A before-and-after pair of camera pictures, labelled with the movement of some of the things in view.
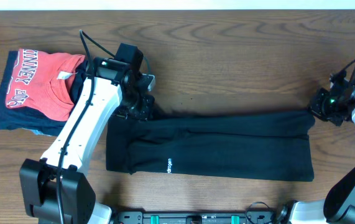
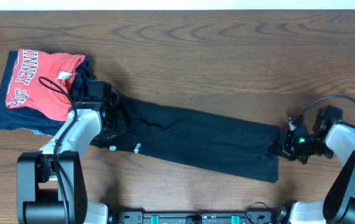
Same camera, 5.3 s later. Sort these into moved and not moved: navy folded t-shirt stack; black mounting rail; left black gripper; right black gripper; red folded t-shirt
Moved: right black gripper; left black gripper
Not moved: black mounting rail; red folded t-shirt; navy folded t-shirt stack
